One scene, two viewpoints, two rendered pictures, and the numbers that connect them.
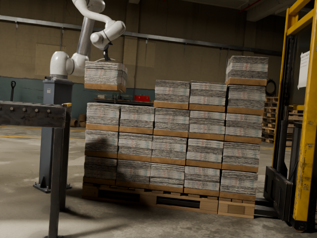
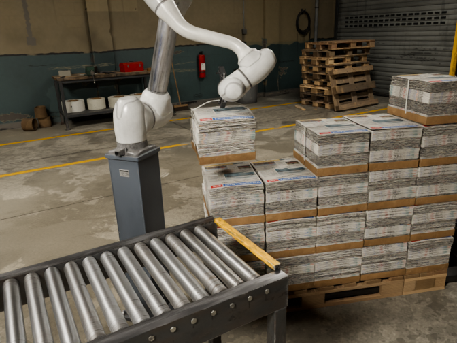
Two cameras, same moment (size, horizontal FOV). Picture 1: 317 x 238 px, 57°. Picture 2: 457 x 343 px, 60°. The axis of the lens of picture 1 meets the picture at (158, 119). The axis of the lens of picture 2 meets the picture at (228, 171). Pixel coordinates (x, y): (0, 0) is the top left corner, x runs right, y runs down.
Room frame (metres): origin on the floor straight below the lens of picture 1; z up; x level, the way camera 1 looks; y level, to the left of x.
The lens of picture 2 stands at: (0.66, 1.04, 1.57)
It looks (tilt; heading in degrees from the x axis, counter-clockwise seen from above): 19 degrees down; 344
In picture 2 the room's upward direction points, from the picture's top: 2 degrees counter-clockwise
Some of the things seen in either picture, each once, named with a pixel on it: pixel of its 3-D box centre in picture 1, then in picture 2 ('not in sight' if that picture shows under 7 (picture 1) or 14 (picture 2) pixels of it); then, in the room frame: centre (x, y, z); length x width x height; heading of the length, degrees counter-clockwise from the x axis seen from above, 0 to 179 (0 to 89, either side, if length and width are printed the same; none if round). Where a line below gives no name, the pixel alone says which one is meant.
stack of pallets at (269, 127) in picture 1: (286, 120); (335, 73); (8.35, -3.67, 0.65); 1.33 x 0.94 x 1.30; 107
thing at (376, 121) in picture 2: (207, 84); (379, 120); (2.53, -0.40, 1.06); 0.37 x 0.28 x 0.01; 172
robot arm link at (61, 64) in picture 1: (60, 63); (130, 118); (2.72, 0.94, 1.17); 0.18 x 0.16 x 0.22; 136
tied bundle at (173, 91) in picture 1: (173, 95); (328, 145); (2.57, -0.12, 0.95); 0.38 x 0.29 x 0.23; 173
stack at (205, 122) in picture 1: (154, 153); (303, 231); (2.59, 0.02, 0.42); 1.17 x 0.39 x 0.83; 83
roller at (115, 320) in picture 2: not in sight; (103, 293); (1.83, 1.14, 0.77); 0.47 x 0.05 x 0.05; 13
